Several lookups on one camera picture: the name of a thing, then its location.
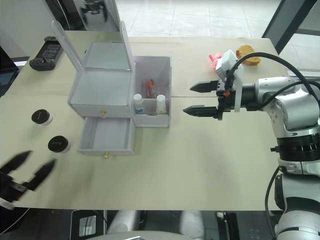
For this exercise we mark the white bottle with blue label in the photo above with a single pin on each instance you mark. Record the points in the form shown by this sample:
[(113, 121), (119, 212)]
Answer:
[(138, 102)]

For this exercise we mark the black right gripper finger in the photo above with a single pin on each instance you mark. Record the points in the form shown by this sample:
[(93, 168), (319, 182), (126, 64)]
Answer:
[(206, 86), (202, 111)]

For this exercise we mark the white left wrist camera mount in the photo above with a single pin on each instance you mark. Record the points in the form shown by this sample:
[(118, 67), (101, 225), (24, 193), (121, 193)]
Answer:
[(5, 203)]

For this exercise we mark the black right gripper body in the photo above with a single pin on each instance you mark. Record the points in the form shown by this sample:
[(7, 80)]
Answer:
[(226, 102)]

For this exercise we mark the orange brown makeup sponge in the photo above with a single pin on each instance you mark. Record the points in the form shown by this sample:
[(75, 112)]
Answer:
[(247, 55)]

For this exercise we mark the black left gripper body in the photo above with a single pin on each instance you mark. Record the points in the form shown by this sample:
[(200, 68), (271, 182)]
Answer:
[(10, 187)]

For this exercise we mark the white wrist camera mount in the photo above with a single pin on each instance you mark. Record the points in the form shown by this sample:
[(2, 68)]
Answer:
[(5, 203), (228, 61)]

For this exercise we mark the red brown brush set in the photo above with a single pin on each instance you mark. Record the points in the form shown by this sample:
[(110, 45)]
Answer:
[(149, 88)]

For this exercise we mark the organizer tilting mirror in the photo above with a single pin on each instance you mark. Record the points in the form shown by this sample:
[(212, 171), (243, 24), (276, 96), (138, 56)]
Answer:
[(107, 56)]

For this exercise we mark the black lidded round compact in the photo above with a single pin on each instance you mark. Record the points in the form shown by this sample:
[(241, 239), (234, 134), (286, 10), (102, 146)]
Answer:
[(58, 144), (41, 117)]

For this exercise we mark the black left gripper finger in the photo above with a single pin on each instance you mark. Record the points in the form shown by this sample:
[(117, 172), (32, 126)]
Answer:
[(17, 161), (41, 175)]

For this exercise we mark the white lower organizer drawer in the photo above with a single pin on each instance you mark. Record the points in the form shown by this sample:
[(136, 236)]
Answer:
[(110, 135)]

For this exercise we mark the white upper organizer drawer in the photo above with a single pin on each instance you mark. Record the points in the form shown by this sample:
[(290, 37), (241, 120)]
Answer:
[(87, 111)]

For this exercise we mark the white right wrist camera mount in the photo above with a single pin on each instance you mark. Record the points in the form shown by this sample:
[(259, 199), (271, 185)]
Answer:
[(228, 61)]

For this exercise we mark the black handheld controller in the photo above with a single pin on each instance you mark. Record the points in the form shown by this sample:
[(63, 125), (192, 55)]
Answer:
[(46, 53)]

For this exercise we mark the bright pink makeup sponge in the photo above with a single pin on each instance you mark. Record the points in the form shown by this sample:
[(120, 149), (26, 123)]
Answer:
[(216, 61)]

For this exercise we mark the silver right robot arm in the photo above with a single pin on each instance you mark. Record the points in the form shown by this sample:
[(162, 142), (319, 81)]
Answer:
[(287, 105)]

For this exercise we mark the white makeup organizer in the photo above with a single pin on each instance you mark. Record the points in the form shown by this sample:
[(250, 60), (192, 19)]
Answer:
[(105, 87)]

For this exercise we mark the dark reflective panel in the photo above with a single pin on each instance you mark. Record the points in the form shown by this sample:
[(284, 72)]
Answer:
[(100, 15)]

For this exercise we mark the white capped cream bottle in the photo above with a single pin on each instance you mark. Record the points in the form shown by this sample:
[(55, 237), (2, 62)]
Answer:
[(161, 102)]

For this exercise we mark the white organizer drawer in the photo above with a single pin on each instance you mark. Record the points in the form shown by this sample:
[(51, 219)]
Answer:
[(110, 135), (87, 111)]

